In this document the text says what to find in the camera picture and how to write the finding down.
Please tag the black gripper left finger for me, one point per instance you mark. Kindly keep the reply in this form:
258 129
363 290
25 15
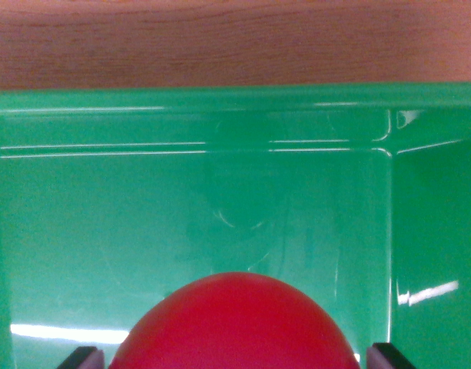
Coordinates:
85 359

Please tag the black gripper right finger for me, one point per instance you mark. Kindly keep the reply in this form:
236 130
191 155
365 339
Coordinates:
387 357

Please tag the red tomato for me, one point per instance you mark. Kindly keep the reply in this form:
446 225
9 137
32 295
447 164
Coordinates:
235 326

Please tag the green plastic bin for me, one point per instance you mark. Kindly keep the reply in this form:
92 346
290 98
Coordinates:
85 230

